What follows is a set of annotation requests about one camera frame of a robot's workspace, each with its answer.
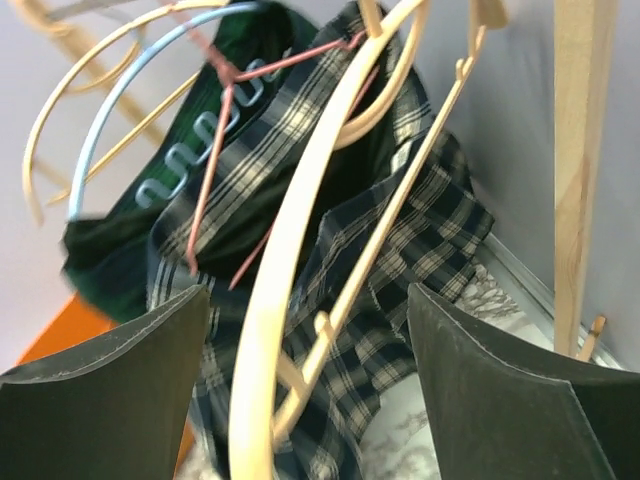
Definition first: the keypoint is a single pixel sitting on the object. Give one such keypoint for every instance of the light blue hanger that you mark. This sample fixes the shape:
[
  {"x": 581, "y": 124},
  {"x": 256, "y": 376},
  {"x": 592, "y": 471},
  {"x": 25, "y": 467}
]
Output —
[{"x": 81, "y": 173}]

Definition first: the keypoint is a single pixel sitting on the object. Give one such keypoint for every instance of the orange plastic bin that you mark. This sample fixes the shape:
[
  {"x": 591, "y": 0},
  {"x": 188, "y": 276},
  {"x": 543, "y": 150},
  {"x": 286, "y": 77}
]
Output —
[{"x": 55, "y": 340}]

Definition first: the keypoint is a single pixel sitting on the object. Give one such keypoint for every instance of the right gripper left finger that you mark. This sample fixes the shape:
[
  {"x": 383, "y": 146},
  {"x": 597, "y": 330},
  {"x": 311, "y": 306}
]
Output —
[{"x": 100, "y": 395}]

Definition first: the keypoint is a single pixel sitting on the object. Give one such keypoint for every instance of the dark green plaid skirt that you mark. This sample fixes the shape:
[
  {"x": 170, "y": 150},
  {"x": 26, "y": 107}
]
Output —
[{"x": 107, "y": 256}]

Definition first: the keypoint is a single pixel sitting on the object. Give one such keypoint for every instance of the wooden clothes rack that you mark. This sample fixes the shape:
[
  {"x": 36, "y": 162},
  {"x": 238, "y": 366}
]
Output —
[{"x": 583, "y": 32}]

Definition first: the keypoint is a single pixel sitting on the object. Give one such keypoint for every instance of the navy plaid skirt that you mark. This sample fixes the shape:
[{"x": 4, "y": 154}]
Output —
[{"x": 293, "y": 367}]

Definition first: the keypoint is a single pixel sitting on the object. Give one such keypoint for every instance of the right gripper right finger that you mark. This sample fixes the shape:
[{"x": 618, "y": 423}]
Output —
[{"x": 500, "y": 407}]

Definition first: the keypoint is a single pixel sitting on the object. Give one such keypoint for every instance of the pink wire hanger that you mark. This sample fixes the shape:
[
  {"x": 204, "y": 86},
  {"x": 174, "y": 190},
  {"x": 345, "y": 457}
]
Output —
[{"x": 255, "y": 167}]

